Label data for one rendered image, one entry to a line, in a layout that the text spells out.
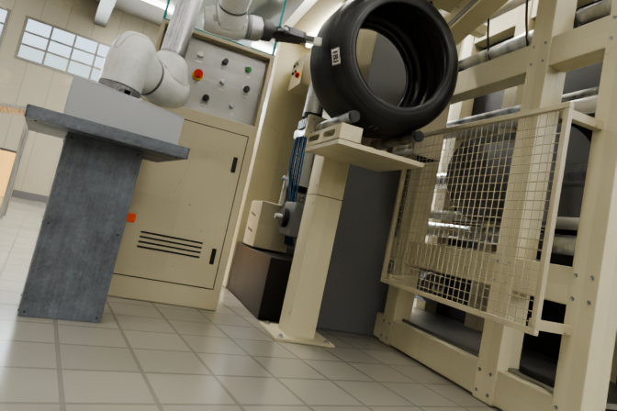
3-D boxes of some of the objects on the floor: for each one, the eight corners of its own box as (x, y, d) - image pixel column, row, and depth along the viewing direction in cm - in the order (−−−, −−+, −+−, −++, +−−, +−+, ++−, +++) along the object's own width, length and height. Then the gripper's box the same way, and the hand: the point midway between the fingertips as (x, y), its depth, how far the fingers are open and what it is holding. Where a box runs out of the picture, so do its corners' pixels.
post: (275, 329, 211) (384, -171, 238) (303, 333, 216) (406, -158, 243) (285, 338, 199) (397, -190, 226) (314, 341, 204) (420, -177, 230)
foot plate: (258, 323, 216) (259, 318, 216) (312, 330, 225) (313, 326, 225) (274, 340, 191) (275, 335, 191) (334, 348, 199) (335, 342, 200)
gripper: (266, 13, 167) (329, 27, 175) (257, 26, 179) (316, 38, 187) (264, 34, 166) (327, 47, 175) (255, 45, 179) (314, 56, 187)
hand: (313, 40), depth 180 cm, fingers closed
